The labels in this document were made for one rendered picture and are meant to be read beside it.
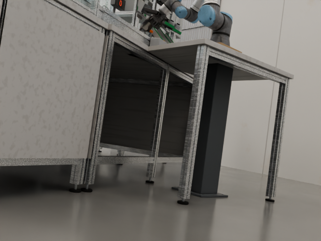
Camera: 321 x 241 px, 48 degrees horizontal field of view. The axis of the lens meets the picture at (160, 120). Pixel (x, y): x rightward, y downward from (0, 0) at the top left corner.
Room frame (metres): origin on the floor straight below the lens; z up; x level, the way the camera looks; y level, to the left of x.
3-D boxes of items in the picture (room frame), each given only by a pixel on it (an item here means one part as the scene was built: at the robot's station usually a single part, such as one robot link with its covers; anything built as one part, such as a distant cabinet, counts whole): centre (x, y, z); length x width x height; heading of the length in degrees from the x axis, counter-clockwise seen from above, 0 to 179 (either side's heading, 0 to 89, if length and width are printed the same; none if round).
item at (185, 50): (2.39, -0.28, 0.84); 0.90 x 0.70 x 0.03; 131
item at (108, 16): (2.29, 0.20, 0.91); 0.89 x 0.06 x 0.11; 154
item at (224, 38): (2.35, -0.32, 0.99); 0.15 x 0.15 x 0.10
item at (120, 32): (2.79, 0.62, 0.84); 1.50 x 1.41 x 0.03; 154
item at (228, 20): (2.34, -0.32, 1.11); 0.13 x 0.12 x 0.14; 135
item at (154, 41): (2.43, 0.06, 0.93); 0.21 x 0.07 x 0.06; 154
